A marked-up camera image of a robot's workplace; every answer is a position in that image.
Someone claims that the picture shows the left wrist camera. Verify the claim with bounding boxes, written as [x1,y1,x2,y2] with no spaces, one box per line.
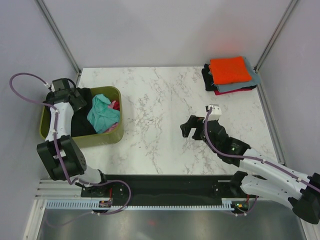
[51,78,77,92]

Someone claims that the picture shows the olive green plastic bin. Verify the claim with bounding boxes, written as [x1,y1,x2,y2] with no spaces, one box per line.
[39,86,125,150]

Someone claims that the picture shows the teal t shirt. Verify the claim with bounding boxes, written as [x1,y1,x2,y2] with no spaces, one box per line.
[87,94,113,134]

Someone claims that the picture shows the folded crimson t shirt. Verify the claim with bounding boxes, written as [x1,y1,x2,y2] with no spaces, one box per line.
[213,88,253,96]

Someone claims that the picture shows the red garment in bin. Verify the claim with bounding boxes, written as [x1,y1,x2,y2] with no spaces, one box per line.
[109,100,120,111]

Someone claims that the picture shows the white slotted cable duct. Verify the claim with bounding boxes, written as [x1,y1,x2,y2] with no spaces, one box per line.
[45,199,248,211]

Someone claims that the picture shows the right aluminium frame post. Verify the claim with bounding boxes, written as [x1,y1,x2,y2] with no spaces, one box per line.
[253,0,300,73]

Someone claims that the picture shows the folded orange t shirt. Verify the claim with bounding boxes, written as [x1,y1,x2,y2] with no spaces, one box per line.
[209,56,252,85]

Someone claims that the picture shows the left aluminium frame post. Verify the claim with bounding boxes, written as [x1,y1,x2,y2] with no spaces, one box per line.
[34,0,82,77]

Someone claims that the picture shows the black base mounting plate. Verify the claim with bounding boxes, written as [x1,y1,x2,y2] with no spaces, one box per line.
[81,174,247,206]

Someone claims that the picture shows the folded grey t shirt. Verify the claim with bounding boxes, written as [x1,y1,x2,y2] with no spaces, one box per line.
[214,56,261,93]

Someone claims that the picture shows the folded black t shirt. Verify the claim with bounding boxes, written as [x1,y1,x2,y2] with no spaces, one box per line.
[201,64,258,92]

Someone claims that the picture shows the aluminium frame post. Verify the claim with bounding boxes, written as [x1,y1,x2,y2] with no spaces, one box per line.
[253,0,300,73]
[34,0,82,77]

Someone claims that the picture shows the pink t shirt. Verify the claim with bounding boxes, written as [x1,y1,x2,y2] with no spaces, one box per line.
[103,103,120,133]

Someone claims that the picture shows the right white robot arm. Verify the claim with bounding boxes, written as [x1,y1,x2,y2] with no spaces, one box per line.
[180,115,320,225]

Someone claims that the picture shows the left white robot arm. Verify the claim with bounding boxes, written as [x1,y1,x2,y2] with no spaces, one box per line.
[36,88,110,197]

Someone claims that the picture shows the black t shirt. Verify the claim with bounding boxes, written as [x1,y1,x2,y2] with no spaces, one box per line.
[71,87,96,138]
[201,64,258,92]

